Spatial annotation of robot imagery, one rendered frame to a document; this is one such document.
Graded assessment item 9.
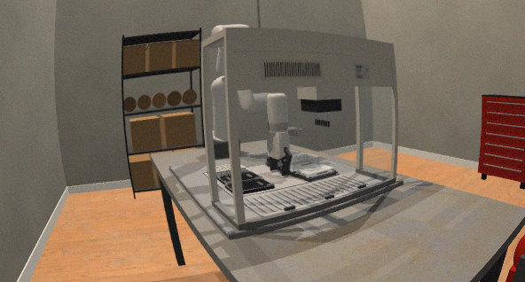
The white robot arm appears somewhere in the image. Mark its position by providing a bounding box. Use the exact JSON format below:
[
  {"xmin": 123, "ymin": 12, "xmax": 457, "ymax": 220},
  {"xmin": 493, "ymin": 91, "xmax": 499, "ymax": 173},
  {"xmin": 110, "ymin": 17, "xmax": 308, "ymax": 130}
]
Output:
[{"xmin": 212, "ymin": 25, "xmax": 249, "ymax": 35}]

